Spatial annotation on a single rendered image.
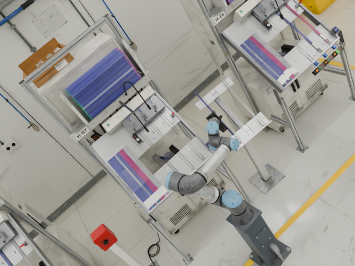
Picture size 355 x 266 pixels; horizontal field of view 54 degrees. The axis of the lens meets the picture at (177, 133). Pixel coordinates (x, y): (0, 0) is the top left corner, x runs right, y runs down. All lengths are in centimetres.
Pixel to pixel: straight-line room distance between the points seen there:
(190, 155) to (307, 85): 149
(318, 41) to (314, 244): 163
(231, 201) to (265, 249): 56
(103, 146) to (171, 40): 210
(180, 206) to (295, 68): 155
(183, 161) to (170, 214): 67
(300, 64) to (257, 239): 147
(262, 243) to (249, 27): 176
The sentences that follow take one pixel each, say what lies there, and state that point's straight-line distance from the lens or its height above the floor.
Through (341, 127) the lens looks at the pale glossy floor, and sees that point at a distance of 354.
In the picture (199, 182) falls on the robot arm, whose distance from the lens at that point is 203.
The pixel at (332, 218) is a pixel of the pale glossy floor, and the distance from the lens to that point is 298.
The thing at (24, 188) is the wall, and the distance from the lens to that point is 456.
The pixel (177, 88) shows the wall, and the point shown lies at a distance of 470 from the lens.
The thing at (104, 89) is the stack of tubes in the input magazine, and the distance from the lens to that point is 268.
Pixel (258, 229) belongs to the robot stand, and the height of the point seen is 44.
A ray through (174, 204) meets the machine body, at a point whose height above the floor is 32.
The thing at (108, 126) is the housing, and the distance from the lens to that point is 278.
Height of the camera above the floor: 249
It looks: 34 degrees down
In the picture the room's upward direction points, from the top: 36 degrees counter-clockwise
